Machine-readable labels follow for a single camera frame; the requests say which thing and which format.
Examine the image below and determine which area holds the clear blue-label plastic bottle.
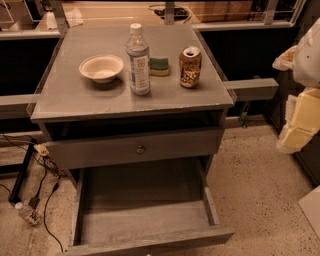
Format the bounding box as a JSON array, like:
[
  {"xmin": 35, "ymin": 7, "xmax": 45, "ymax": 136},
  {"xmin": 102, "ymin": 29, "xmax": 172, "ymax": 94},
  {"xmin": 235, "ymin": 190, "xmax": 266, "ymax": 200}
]
[{"xmin": 126, "ymin": 23, "xmax": 150, "ymax": 96}]

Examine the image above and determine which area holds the closed grey top drawer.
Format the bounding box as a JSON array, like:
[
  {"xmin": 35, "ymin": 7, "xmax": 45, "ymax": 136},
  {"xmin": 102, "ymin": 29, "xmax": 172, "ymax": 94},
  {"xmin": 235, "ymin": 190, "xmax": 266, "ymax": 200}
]
[{"xmin": 46, "ymin": 128, "xmax": 224, "ymax": 169}]

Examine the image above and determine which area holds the grey horizontal rail bar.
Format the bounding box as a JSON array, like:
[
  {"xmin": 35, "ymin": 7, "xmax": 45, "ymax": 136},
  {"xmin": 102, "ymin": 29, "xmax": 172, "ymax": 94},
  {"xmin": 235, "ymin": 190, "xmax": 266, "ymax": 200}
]
[{"xmin": 224, "ymin": 78, "xmax": 279, "ymax": 102}]

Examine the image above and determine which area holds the white crumpled cloth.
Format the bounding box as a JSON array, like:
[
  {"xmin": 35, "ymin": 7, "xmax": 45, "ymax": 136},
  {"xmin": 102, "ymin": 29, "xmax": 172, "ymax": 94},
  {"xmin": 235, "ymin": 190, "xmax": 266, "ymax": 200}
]
[{"xmin": 65, "ymin": 8, "xmax": 83, "ymax": 27}]

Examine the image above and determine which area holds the black floor cable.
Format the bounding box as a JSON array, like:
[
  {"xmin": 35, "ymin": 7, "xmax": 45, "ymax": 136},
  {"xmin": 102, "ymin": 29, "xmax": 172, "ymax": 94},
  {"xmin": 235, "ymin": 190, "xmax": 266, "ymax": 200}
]
[{"xmin": 0, "ymin": 133, "xmax": 68, "ymax": 253}]

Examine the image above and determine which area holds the green yellow sponge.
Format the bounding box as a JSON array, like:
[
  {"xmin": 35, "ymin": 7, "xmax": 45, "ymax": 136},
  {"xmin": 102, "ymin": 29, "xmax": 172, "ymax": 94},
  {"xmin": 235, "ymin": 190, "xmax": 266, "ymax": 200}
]
[{"xmin": 150, "ymin": 58, "xmax": 170, "ymax": 77}]

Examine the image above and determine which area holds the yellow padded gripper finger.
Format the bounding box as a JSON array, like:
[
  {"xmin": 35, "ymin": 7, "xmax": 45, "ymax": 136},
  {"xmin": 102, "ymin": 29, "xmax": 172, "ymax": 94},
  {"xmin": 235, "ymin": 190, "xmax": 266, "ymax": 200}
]
[
  {"xmin": 276, "ymin": 88, "xmax": 320, "ymax": 154},
  {"xmin": 272, "ymin": 46, "xmax": 297, "ymax": 71}
]

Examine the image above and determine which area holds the black metal stand leg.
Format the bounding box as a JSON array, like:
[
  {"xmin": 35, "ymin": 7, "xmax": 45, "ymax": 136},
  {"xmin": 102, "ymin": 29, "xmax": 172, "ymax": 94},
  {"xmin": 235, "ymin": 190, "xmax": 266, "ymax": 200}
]
[{"xmin": 9, "ymin": 139, "xmax": 36, "ymax": 205}]

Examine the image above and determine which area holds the white paper bowl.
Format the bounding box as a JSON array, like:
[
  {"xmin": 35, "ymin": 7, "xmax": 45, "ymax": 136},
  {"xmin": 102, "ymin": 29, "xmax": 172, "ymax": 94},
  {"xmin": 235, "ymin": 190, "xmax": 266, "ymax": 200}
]
[{"xmin": 79, "ymin": 55, "xmax": 124, "ymax": 84}]

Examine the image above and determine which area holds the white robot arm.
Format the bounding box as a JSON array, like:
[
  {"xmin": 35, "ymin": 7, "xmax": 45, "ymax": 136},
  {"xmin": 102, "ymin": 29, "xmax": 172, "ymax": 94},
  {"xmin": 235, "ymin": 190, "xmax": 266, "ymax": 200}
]
[{"xmin": 272, "ymin": 19, "xmax": 320, "ymax": 154}]

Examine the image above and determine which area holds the gold soda can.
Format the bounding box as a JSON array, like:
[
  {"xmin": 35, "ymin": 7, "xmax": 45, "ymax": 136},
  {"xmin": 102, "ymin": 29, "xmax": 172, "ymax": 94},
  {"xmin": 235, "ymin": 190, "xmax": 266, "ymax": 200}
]
[{"xmin": 179, "ymin": 46, "xmax": 202, "ymax": 88}]

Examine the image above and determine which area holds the small bottle on floor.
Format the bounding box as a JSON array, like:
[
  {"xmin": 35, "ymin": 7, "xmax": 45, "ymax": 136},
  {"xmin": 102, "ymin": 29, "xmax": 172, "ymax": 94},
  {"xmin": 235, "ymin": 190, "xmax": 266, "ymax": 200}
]
[{"xmin": 15, "ymin": 202, "xmax": 40, "ymax": 226}]

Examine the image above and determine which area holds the grey wooden drawer cabinet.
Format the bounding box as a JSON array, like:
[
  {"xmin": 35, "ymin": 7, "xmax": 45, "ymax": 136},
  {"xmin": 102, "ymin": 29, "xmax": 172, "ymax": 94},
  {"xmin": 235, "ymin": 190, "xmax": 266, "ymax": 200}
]
[{"xmin": 30, "ymin": 23, "xmax": 236, "ymax": 188}]

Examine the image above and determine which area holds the open grey middle drawer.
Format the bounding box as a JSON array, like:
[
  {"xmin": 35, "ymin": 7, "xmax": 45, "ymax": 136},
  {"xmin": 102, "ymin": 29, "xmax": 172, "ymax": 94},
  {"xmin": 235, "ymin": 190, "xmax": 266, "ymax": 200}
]
[{"xmin": 65, "ymin": 157, "xmax": 234, "ymax": 256}]

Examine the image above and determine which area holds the white floor board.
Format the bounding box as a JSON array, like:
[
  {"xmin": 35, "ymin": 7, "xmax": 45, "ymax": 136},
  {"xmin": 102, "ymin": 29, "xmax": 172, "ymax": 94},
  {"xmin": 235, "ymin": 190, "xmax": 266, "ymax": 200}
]
[{"xmin": 298, "ymin": 186, "xmax": 320, "ymax": 239}]

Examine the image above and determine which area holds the round drawer knob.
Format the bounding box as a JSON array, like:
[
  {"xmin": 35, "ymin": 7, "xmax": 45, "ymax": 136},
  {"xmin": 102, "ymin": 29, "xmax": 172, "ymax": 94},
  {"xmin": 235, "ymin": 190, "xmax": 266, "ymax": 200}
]
[{"xmin": 136, "ymin": 145, "xmax": 145, "ymax": 154}]

